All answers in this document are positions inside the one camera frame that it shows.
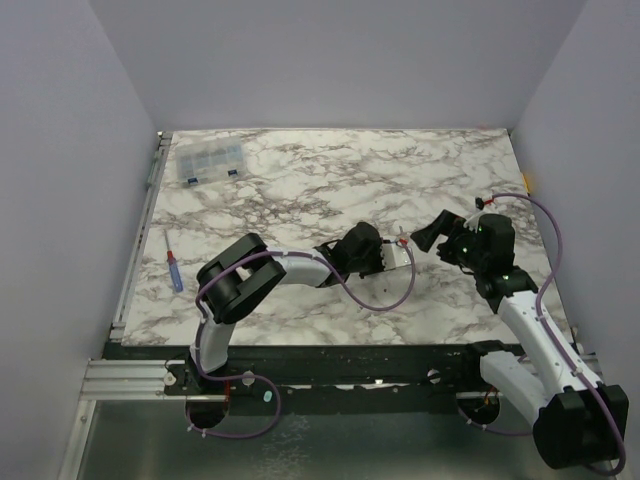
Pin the blue handled screwdriver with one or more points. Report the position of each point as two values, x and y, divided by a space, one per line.
173 266

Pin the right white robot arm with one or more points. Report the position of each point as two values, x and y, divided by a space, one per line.
575 418

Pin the aluminium frame rail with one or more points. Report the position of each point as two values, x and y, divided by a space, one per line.
158 163

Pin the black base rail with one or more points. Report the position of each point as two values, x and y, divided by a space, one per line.
323 380

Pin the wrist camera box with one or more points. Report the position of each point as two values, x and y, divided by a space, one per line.
472 223
394 256

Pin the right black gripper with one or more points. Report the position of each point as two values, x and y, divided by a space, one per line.
447 238

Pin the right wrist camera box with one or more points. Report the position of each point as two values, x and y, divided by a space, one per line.
472 223

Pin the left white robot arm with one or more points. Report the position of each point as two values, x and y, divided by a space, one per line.
234 283

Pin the clear plastic organizer box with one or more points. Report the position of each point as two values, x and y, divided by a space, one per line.
210 161

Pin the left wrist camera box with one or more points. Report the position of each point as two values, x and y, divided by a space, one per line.
394 256

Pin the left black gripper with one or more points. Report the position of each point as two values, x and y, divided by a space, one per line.
379 266

